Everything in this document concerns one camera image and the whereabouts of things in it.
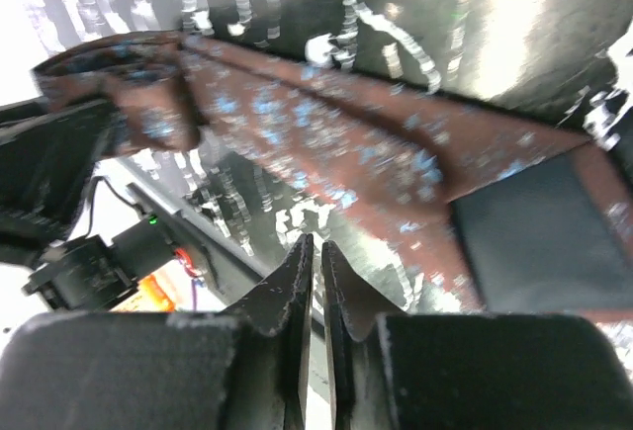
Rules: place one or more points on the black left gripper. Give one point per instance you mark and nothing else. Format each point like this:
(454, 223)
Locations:
(47, 161)

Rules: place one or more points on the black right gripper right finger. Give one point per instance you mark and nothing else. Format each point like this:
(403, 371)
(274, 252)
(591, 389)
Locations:
(393, 370)

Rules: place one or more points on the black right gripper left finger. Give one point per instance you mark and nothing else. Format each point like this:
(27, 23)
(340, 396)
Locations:
(245, 367)

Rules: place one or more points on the brown tie with blue flowers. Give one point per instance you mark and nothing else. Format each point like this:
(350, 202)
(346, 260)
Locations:
(507, 214)

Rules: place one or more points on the black marbled table mat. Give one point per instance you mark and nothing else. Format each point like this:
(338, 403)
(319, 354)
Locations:
(564, 62)

